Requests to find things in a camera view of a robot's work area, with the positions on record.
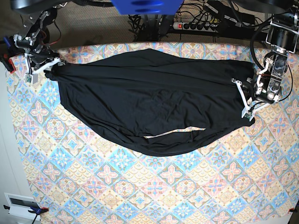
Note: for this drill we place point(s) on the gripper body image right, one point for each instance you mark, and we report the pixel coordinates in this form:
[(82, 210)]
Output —
[(253, 93)]

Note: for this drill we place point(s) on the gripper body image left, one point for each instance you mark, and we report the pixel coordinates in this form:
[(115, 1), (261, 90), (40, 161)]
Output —
[(37, 60)]

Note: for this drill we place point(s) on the black t-shirt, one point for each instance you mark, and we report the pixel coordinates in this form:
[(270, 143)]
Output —
[(155, 103)]

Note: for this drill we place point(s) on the robot arm image right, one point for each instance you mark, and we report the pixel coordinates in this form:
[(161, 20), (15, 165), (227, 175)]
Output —
[(282, 36)]

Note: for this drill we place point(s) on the red black clamp upper left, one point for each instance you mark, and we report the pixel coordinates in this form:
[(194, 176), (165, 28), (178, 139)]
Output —
[(5, 58)]

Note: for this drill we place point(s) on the white power strip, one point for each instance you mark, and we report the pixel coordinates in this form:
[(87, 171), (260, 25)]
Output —
[(205, 26)]

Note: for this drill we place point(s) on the patterned tablecloth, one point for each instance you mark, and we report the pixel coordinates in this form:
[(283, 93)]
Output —
[(250, 175)]

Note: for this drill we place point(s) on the orange clamp lower right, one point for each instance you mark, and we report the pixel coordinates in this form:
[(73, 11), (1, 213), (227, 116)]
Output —
[(293, 210)]

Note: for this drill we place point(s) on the blue clamp lower left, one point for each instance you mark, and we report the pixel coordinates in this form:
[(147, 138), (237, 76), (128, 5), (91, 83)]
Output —
[(37, 211)]

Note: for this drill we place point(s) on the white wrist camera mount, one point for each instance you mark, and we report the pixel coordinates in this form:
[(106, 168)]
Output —
[(31, 76), (252, 104)]

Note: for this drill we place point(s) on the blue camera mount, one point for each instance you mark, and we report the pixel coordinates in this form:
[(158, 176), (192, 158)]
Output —
[(163, 7)]

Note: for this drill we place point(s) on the white wall vent box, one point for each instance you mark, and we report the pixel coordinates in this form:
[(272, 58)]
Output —
[(17, 200)]

